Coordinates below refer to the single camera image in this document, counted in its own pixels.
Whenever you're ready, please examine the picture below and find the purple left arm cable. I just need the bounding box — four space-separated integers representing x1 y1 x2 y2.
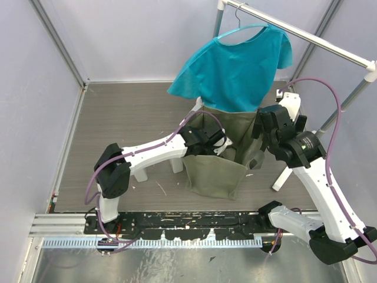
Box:
84 110 224 257

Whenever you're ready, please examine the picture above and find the white bottle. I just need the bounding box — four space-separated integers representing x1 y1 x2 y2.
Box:
170 158 183 173
133 167 148 183

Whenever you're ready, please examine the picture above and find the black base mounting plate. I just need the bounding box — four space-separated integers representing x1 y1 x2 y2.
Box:
85 210 295 241

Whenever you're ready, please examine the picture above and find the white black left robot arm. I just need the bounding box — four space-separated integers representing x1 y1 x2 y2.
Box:
94 124 233 233

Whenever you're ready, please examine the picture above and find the teal shirt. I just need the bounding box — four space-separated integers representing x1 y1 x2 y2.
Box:
167 24 293 113

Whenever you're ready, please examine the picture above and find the white metal clothes rack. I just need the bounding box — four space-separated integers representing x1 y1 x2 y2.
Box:
191 0 377 192

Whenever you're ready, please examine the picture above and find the olive green canvas bag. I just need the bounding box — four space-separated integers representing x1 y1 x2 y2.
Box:
183 106 264 200

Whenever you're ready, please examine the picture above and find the teal clothes hanger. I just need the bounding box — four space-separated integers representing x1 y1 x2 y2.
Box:
213 2 268 40

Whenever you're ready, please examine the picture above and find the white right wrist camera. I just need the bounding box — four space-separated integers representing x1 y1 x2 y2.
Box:
276 90 301 121

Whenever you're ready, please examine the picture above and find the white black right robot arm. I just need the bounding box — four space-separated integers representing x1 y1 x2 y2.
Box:
252 104 376 265

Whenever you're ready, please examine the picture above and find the aluminium cable duct rail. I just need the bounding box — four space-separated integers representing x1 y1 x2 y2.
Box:
42 236 263 249

